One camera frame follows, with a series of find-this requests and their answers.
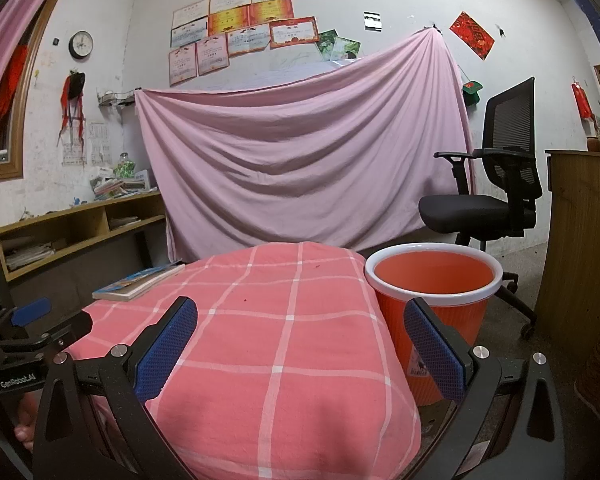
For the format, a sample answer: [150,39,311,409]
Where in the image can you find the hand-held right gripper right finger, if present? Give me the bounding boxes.
[403,297,566,480]

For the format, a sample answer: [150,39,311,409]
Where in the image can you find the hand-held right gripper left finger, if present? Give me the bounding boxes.
[32,296,199,480]

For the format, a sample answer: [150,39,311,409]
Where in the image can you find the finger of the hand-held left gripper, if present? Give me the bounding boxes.
[0,310,93,356]
[0,297,52,336]

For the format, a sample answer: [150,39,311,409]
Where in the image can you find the orange bucket with white rim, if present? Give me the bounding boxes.
[365,242,504,407]

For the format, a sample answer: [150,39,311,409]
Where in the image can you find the person's left hand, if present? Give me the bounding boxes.
[0,394,37,452]

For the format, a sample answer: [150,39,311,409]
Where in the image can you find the blue cover book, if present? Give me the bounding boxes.
[91,261,186,302]

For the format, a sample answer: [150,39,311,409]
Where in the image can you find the wooden shelf unit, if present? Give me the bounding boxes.
[0,191,167,283]

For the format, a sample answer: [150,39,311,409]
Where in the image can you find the pink checked blanket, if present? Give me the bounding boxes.
[62,241,423,480]

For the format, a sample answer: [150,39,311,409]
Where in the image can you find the stack of books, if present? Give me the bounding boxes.
[91,169,153,202]

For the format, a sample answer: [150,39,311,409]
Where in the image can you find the black office chair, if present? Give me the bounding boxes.
[419,76,538,341]

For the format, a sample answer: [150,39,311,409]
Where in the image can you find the glass jar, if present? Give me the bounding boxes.
[114,152,137,178]

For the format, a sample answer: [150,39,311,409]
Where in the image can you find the wooden cabinet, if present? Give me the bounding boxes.
[534,149,600,366]

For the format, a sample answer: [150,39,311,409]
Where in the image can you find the red tassel ornament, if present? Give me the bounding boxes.
[57,71,87,148]

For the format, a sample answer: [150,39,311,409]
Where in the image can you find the red cloth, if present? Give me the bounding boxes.
[0,42,31,136]

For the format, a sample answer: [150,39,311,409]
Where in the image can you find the pink hanging sheet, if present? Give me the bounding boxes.
[135,27,476,263]

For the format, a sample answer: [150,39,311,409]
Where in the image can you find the green hat ornament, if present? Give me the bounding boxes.
[461,79,483,107]

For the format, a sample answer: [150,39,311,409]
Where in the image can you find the pink curtain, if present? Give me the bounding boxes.
[0,0,76,126]

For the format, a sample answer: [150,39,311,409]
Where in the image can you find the red hanging ornament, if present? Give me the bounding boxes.
[571,80,595,122]

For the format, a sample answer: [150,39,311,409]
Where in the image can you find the green plant photo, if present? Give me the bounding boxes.
[330,36,362,63]
[316,29,338,56]

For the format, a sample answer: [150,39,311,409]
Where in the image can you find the paper wall calendar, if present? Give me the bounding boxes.
[61,121,88,166]
[87,122,112,165]

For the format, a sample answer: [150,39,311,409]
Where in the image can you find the wooden window frame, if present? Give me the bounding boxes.
[0,0,76,183]

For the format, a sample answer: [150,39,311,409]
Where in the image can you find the wire wall rack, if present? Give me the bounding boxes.
[98,89,138,107]

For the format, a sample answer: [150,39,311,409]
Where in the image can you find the round wall clock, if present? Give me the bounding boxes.
[68,30,94,60]

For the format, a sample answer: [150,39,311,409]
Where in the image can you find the red wall poster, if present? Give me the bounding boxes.
[449,11,496,62]

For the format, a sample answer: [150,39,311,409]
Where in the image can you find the group of wall certificates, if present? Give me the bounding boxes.
[168,0,342,87]

